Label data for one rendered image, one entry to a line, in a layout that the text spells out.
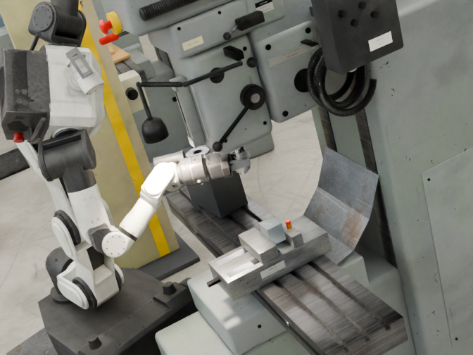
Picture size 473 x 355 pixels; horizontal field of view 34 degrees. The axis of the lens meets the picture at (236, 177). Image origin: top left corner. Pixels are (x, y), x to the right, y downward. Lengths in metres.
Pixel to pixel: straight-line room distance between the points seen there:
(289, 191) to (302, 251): 2.35
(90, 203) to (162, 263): 2.07
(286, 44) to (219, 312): 0.85
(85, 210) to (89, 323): 0.88
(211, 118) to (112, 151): 1.95
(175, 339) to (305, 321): 0.58
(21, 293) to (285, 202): 1.61
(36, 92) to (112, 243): 0.49
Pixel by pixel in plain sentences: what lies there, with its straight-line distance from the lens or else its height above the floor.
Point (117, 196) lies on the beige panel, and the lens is 4.18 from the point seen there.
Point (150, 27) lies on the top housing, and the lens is 2.03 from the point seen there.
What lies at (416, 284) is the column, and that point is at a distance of 2.62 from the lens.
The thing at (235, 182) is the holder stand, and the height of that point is 1.01.
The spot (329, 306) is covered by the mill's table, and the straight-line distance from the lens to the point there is 2.24.
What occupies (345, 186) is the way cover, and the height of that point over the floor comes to 0.99.
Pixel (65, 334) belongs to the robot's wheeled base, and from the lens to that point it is 3.12.
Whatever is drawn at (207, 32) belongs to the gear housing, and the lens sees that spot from 2.10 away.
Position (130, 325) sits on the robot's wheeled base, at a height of 0.59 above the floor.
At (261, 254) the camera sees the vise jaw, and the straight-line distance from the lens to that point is 2.31.
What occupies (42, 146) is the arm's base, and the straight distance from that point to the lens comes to 2.34.
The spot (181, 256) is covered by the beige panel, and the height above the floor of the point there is 0.03.
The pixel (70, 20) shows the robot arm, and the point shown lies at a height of 1.73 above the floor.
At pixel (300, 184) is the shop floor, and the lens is 4.75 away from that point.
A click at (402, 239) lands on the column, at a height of 0.85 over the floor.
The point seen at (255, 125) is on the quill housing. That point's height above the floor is 1.37.
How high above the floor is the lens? 2.25
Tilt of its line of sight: 26 degrees down
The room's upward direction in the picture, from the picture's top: 17 degrees counter-clockwise
